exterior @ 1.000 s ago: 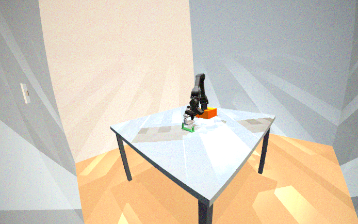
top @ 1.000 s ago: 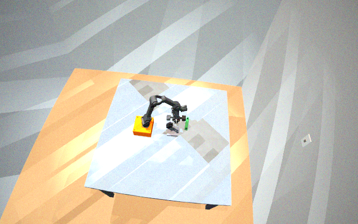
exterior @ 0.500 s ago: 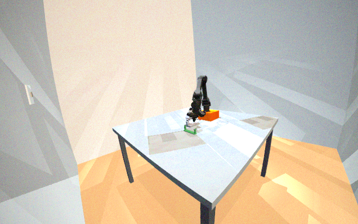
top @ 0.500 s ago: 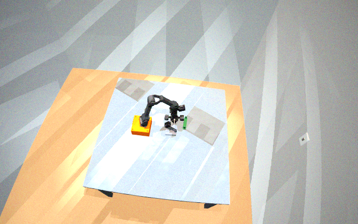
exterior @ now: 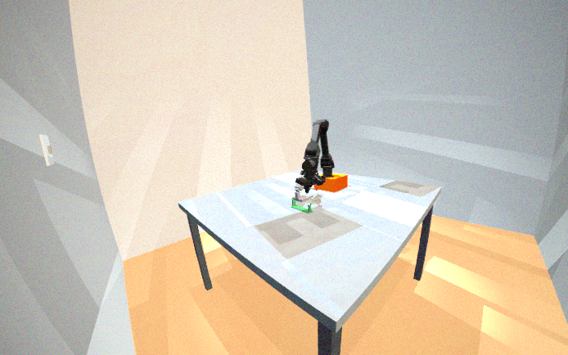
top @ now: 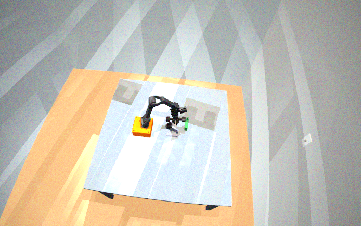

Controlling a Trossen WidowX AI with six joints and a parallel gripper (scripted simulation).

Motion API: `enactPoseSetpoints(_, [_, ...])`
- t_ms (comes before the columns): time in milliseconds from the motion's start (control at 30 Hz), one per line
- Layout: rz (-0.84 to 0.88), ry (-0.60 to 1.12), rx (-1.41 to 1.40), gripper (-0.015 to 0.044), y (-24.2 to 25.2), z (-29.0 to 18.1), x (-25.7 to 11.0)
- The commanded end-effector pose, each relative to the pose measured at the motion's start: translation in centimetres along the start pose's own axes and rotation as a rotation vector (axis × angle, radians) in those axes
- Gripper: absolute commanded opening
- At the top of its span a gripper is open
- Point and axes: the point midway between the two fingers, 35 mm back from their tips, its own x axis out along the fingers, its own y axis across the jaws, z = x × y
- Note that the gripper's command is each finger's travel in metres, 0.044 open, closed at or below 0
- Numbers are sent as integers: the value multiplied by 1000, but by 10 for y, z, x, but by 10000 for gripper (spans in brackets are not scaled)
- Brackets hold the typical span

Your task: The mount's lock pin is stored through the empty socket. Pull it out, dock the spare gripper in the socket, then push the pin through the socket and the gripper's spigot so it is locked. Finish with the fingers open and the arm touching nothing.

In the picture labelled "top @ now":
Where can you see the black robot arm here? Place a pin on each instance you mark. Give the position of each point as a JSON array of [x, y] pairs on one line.
[[175, 108]]

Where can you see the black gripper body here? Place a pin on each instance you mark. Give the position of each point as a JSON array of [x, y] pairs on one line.
[[183, 119]]

